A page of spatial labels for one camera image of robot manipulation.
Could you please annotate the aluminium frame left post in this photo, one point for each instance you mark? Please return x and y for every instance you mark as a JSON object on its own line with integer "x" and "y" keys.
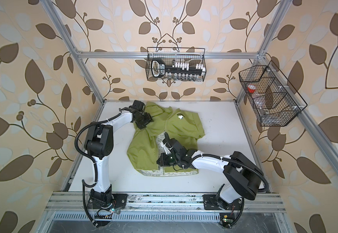
{"x": 60, "y": 27}

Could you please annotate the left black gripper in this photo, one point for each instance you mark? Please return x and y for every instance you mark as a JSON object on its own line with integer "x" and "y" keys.
{"x": 149, "y": 118}

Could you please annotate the aluminium frame right post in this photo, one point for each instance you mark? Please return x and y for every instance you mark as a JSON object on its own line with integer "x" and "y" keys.
{"x": 259, "y": 58}

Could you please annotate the aluminium frame post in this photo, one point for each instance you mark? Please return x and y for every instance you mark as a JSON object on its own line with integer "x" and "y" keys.
{"x": 259, "y": 58}
{"x": 60, "y": 27}

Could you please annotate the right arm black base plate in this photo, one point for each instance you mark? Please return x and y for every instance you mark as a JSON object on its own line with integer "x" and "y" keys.
{"x": 214, "y": 202}

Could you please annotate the black wire basket wall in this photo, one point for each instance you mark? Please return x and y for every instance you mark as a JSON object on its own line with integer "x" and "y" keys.
{"x": 276, "y": 101}
{"x": 192, "y": 55}

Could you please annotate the black wire basket back wall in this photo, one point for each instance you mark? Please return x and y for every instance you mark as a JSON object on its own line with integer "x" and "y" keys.
{"x": 192, "y": 55}

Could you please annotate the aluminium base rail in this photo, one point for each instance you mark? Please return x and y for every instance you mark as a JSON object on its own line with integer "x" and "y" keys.
{"x": 164, "y": 201}

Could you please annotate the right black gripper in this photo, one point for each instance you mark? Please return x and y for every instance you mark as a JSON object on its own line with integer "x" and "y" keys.
{"x": 163, "y": 162}

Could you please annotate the black tool set in basket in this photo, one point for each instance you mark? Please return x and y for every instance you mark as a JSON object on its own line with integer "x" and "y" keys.
{"x": 177, "y": 71}

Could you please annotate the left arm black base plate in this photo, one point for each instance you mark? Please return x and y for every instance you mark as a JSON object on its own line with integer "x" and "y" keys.
{"x": 117, "y": 201}

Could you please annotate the red-capped item in basket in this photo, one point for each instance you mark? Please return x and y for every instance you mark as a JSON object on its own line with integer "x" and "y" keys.
{"x": 251, "y": 88}

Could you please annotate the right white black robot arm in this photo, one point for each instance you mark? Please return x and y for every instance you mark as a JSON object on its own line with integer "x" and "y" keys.
{"x": 245, "y": 179}

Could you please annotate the black wire basket right wall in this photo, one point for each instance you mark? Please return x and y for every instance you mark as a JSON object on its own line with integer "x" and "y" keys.
{"x": 276, "y": 101}

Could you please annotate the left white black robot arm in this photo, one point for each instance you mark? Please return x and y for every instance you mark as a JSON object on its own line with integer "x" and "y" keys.
{"x": 96, "y": 142}

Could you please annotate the green zip-up hooded jacket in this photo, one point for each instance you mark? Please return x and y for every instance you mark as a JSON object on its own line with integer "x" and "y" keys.
{"x": 184, "y": 126}

